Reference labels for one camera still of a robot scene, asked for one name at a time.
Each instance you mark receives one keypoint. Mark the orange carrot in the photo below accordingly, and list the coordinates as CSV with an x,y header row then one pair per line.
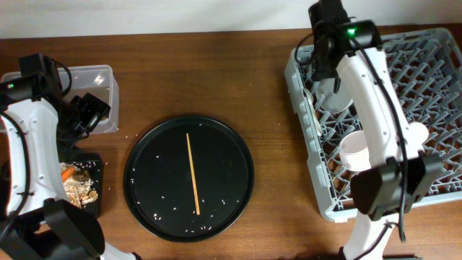
x,y
67,173

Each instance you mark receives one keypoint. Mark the grey plastic dishwasher rack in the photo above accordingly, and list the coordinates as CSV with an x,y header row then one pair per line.
x,y
425,69

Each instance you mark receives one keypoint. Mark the wooden chopstick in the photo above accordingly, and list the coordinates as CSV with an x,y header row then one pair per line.
x,y
193,176

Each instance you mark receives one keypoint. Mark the white ceramic cup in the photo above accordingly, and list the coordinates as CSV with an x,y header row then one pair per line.
x,y
419,131

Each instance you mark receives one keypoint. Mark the round black serving tray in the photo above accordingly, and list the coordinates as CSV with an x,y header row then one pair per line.
x,y
157,182

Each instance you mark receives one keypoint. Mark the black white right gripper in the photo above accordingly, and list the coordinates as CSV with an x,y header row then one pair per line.
x,y
318,71

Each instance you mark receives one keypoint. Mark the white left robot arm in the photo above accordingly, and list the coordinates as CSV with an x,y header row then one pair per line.
x,y
41,222

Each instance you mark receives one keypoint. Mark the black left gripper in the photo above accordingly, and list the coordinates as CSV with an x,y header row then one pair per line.
x,y
94,108

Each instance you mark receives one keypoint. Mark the small grey bowl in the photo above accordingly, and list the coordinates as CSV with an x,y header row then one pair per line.
x,y
354,153

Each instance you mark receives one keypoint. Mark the white plastic fork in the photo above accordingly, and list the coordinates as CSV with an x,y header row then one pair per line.
x,y
317,125

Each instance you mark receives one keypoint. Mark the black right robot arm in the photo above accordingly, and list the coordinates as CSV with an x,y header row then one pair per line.
x,y
400,172

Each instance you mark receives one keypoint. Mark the clear plastic waste bin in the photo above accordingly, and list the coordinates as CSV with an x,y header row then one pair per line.
x,y
99,81

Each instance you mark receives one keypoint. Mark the rice and food scraps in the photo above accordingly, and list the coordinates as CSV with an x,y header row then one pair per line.
x,y
78,188

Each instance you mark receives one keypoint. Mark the large white plate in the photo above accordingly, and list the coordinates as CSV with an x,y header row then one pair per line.
x,y
333,102

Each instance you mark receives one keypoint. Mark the black rectangular waste tray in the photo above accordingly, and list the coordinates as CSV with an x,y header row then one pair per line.
x,y
94,165

